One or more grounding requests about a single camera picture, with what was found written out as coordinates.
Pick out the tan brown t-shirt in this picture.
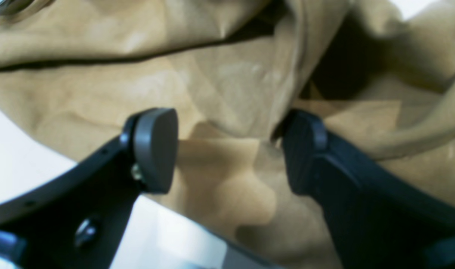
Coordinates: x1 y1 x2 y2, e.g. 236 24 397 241
0 0 455 269

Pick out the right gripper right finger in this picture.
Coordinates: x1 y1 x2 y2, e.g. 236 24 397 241
281 109 455 269

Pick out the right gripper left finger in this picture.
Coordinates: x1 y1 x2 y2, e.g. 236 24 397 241
0 108 178 269

